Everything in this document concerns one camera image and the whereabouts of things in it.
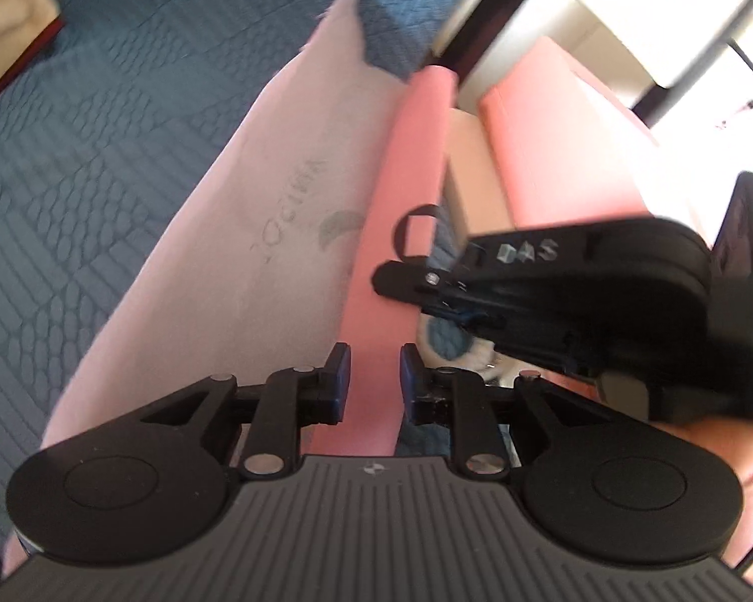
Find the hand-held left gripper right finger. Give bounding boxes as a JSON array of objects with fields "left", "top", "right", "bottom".
[{"left": 400, "top": 344, "right": 609, "bottom": 479}]

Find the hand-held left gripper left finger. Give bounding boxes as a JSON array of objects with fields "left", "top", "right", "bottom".
[{"left": 141, "top": 342, "right": 353, "bottom": 479}]

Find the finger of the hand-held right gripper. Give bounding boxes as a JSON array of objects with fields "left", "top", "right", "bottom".
[
  {"left": 374, "top": 260, "right": 479, "bottom": 307},
  {"left": 416, "top": 299, "right": 511, "bottom": 353}
]

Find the pink cardboard box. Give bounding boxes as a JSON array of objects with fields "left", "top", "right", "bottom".
[{"left": 480, "top": 34, "right": 711, "bottom": 234}]

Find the person's right hand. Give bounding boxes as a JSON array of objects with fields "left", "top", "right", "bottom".
[{"left": 654, "top": 415, "right": 753, "bottom": 504}]

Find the white plastic panel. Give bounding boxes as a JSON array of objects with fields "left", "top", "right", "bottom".
[{"left": 540, "top": 0, "right": 753, "bottom": 92}]

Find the blue textured cushion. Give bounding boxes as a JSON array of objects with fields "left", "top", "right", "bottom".
[{"left": 0, "top": 0, "right": 498, "bottom": 515}]

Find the thin black ring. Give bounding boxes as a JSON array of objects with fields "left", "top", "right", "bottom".
[{"left": 391, "top": 202, "right": 441, "bottom": 262}]

